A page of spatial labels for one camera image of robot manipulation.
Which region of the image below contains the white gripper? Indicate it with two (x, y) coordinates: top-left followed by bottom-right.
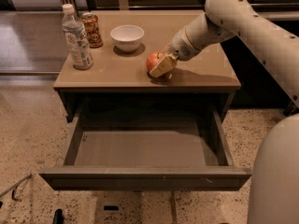
(149, 26), (202, 77)

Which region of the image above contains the red apple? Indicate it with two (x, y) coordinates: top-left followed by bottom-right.
(146, 52), (164, 72)

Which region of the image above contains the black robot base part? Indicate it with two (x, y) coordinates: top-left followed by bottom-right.
(52, 209), (64, 224)

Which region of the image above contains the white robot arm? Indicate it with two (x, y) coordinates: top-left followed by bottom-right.
(149, 0), (299, 224)

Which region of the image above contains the brown cabinet with counter top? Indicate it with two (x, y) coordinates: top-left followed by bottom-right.
(54, 10), (240, 117)

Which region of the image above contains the open grey top drawer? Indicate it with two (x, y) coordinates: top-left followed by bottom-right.
(39, 108), (251, 191)

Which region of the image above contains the white ceramic bowl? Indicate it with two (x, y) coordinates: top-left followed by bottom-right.
(110, 25), (144, 52)

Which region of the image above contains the clear plastic water bottle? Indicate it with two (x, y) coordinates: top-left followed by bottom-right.
(62, 4), (93, 70)

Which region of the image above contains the brown drink can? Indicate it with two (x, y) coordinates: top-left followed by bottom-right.
(81, 12), (103, 48)

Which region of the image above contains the grey metal rod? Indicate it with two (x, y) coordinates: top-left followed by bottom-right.
(0, 174), (32, 202)

